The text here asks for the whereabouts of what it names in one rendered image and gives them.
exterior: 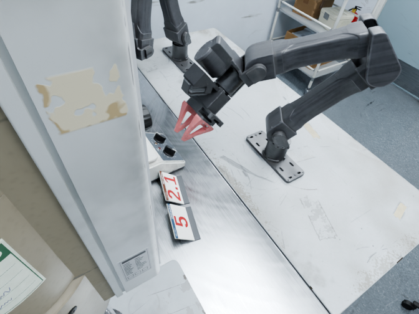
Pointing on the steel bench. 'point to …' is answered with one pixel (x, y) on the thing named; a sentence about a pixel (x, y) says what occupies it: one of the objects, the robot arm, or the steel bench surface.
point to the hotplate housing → (168, 166)
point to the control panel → (163, 148)
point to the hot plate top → (151, 153)
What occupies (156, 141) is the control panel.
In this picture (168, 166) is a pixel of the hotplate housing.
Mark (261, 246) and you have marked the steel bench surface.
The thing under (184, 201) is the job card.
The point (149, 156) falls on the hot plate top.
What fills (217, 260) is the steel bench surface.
